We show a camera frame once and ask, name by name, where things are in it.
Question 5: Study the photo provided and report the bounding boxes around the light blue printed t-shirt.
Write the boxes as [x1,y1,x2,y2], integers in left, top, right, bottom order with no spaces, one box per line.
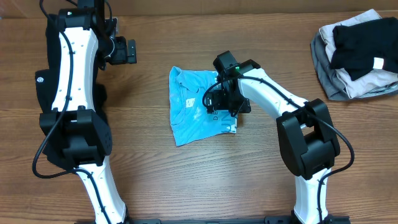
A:
[169,67,238,146]

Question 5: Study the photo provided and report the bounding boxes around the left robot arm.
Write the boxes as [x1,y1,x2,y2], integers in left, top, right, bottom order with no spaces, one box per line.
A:
[35,0,137,223]

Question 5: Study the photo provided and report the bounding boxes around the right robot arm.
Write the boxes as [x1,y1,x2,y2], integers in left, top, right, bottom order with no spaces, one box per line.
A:
[202,51,349,223]

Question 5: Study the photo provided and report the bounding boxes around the black garment with logo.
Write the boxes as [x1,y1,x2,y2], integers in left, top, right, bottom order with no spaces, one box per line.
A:
[34,14,108,172]

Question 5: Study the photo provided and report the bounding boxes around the grey folded garment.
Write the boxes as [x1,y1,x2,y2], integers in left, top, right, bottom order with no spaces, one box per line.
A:
[310,32,397,101]

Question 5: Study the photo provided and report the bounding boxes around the beige folded garment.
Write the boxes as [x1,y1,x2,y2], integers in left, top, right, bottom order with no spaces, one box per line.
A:
[318,9,397,99]

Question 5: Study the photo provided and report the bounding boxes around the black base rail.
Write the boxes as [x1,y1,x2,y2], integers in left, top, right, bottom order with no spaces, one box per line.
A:
[130,215,351,224]

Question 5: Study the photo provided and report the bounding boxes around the black folded garment on pile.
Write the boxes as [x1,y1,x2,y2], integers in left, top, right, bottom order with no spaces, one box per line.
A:
[330,17,397,81]

